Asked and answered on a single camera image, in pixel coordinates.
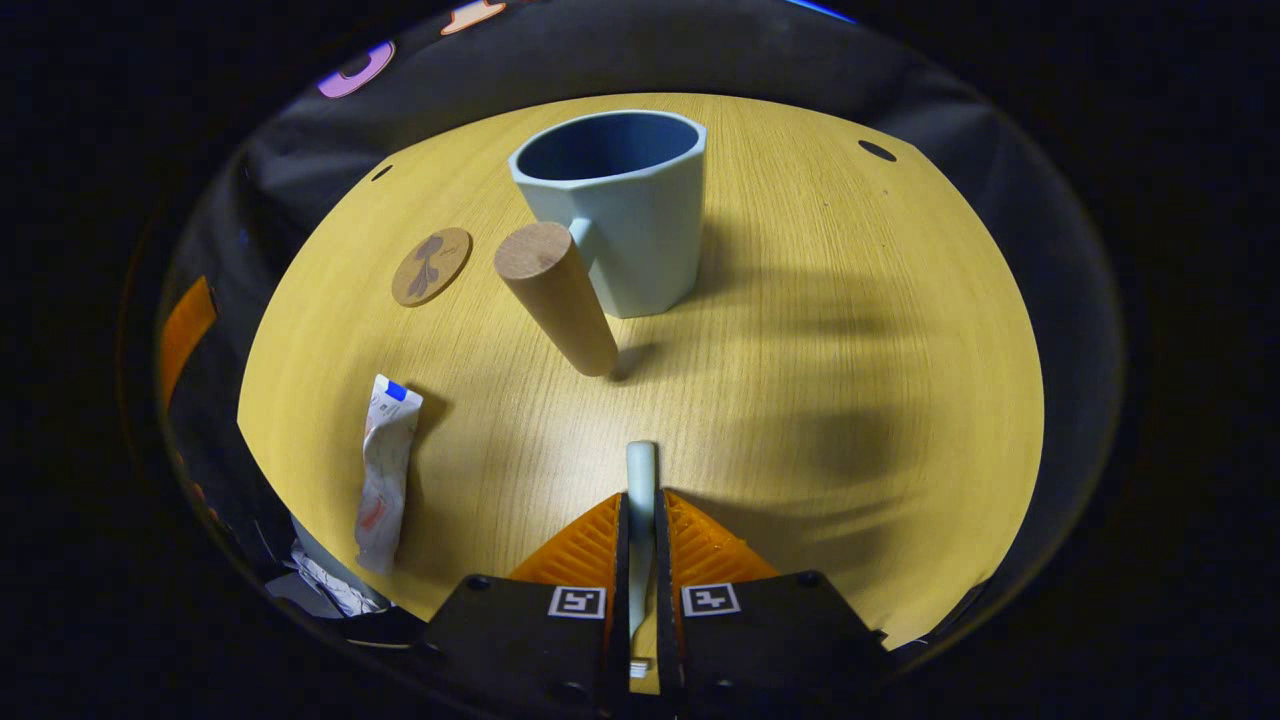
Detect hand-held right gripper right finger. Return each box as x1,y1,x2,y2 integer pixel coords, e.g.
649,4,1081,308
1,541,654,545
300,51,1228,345
654,488,891,720

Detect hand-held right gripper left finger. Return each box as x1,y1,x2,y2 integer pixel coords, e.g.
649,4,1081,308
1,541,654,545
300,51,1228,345
422,492,633,720

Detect wooden desktop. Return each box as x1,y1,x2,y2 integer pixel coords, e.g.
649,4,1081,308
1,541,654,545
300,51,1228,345
237,92,1047,696

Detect pale green toothbrush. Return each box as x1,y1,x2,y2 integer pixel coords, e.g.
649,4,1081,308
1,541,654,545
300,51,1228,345
626,440,660,681

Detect white patterned cloth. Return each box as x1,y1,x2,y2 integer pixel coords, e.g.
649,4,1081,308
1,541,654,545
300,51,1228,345
288,518,393,618

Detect round brown cork coaster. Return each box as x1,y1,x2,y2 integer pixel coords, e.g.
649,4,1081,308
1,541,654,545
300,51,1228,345
391,227,474,308

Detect pale blue cup wooden handle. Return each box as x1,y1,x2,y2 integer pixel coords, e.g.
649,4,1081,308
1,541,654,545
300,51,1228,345
494,109,709,379

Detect white toothpaste tube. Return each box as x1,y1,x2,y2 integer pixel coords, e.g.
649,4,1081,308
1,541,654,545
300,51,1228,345
354,374,425,577

